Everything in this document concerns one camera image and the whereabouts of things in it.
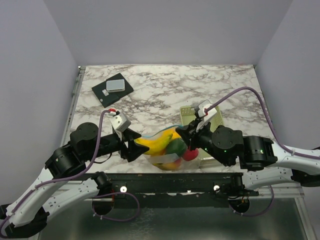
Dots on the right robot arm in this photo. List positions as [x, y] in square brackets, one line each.
[266, 162]

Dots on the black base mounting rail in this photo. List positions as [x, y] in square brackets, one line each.
[178, 190]

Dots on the orange toy orange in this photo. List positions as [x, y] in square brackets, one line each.
[170, 166]

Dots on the red toy apple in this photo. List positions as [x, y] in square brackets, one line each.
[190, 155]

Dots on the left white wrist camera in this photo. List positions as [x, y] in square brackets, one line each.
[119, 123]

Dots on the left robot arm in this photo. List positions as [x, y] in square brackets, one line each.
[30, 214]

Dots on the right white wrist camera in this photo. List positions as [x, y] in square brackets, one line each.
[203, 114]

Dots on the green toy fruit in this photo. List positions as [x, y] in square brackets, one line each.
[176, 146]

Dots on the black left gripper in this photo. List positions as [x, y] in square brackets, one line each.
[132, 152]

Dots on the small white device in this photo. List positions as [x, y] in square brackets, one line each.
[117, 85]

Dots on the clear zip top bag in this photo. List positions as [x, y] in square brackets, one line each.
[163, 158]

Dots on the black flat box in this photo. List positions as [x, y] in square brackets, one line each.
[108, 98]

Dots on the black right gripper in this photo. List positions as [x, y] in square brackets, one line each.
[189, 132]

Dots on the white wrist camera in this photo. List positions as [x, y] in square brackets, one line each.
[119, 123]
[203, 114]

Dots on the yellow toy banana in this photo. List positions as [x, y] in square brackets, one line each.
[158, 142]

